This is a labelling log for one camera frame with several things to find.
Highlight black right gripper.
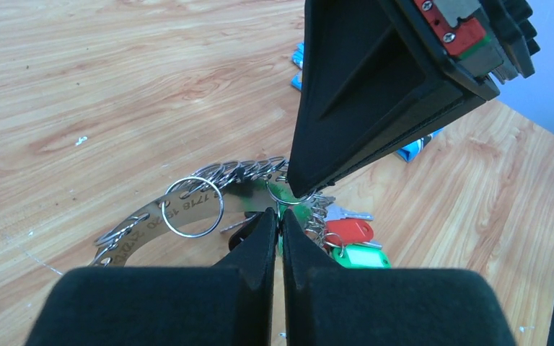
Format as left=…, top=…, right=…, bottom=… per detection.
left=287, top=1, right=540, bottom=198

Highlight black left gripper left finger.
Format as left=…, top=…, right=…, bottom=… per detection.
left=27, top=208, right=278, bottom=345

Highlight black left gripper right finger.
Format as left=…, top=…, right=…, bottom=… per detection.
left=281, top=211, right=515, bottom=345

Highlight green key tag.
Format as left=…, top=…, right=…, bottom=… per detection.
left=330, top=244, right=392, bottom=269

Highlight metal key organizer ring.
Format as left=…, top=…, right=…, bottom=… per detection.
left=88, top=155, right=335, bottom=268

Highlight blue patterned cloth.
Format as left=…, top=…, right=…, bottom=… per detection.
left=290, top=42, right=445, bottom=164

